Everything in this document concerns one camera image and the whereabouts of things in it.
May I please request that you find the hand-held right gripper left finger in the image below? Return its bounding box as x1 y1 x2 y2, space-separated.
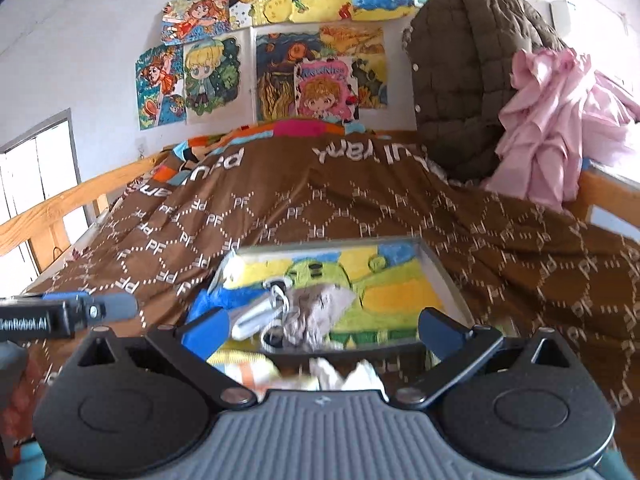
69 307 257 409

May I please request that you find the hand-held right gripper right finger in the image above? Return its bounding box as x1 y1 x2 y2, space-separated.
389 307 582 408

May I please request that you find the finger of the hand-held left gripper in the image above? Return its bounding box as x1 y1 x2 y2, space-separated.
74 294 142 323
42 290 87 305

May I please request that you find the striped towel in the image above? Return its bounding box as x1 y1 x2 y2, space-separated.
206 346 321 395

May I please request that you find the grey tray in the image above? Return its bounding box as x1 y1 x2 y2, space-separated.
212 236 477 358

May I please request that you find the blue cloth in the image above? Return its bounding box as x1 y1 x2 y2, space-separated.
186 280 281 333

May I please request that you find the patterned bed sheet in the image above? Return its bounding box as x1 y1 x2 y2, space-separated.
22 207 121 293

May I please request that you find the colourful drawing sheet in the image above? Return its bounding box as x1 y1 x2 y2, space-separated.
222 244 437 348

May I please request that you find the grey cloth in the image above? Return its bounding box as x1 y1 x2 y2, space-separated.
279 284 357 350

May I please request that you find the window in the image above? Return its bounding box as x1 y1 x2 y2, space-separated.
0 107 85 303

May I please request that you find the brown printed blanket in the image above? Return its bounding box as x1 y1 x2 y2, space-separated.
0 122 640 480

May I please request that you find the pink cloth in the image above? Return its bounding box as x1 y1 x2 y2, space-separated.
482 47 640 211

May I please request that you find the brown quilted jacket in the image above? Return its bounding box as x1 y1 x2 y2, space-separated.
402 0 571 183

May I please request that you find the white rope braid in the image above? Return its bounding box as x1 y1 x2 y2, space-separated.
260 281 297 317

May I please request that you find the orange-haired girl wall poster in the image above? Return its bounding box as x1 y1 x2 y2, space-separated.
134 44 187 132

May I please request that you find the blond child wall poster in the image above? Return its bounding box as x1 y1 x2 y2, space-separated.
181 34 245 127

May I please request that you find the pink blond girl wall poster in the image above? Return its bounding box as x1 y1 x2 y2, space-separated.
294 59 360 122

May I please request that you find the fish and seaweed wall poster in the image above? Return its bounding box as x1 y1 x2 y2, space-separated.
254 27 323 122

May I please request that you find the yellow landscape wall poster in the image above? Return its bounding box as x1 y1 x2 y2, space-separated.
319 24 390 112

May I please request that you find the red-haired girl wall poster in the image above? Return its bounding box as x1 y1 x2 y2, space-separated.
161 0 234 45

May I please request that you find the white wall box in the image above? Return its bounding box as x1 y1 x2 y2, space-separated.
549 0 577 37

